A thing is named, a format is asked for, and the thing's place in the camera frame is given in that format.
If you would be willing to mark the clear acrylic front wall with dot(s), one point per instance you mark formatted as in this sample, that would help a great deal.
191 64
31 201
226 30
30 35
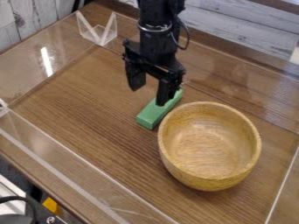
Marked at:
85 190

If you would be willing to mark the clear acrylic corner bracket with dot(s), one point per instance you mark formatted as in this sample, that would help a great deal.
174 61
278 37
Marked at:
99 34

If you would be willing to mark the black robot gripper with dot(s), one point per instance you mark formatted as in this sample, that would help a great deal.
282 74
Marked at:
151 56

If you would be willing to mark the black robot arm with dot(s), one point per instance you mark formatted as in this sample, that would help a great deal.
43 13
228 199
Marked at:
161 12

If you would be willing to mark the brown wooden bowl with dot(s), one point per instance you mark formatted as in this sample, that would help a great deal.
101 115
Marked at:
210 145

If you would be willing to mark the green rectangular block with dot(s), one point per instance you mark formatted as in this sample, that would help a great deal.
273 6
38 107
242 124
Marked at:
153 114

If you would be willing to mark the yellow and black device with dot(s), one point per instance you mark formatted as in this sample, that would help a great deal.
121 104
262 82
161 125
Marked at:
59 211

